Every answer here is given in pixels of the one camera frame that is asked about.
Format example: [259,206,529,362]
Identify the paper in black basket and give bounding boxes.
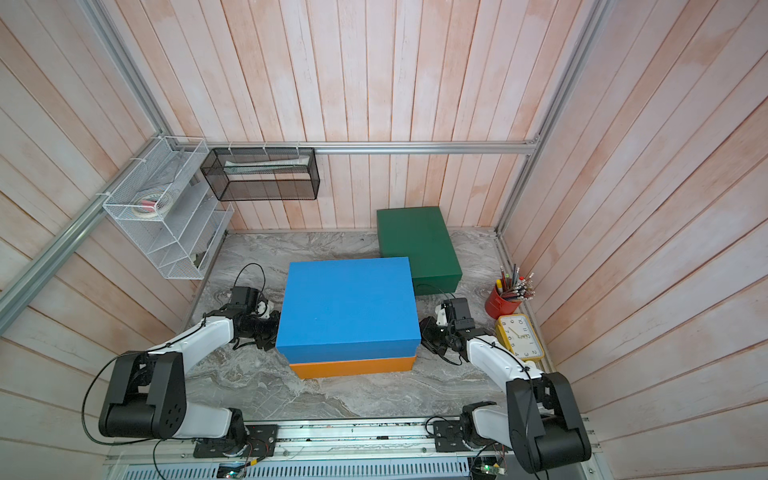
[224,155,311,175]

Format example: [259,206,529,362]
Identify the aluminium rail frame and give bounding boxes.
[104,413,601,466]

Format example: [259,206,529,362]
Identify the orange shoebox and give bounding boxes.
[290,356,416,379]

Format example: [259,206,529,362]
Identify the yellow clock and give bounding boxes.
[495,314,545,361]

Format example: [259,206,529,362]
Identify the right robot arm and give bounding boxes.
[419,298,592,475]

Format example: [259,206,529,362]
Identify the black wire mesh basket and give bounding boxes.
[201,147,321,202]

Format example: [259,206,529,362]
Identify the pencils in cup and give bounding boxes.
[493,264,535,301]

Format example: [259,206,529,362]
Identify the tape roll in shelf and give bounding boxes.
[130,191,174,219]

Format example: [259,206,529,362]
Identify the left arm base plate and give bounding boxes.
[193,424,278,459]

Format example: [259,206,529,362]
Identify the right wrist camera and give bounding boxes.
[435,305,448,328]

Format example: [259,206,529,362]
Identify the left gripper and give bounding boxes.
[241,309,302,351]

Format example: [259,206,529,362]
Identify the green shoebox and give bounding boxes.
[376,206,463,296]

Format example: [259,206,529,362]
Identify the blue shoebox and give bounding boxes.
[276,257,421,365]

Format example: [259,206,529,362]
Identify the white wire mesh shelf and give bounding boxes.
[103,136,233,280]

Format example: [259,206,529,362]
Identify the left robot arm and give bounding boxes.
[98,286,281,456]

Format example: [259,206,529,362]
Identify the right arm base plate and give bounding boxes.
[428,417,479,453]

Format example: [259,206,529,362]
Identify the red pencil cup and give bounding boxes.
[484,286,522,320]

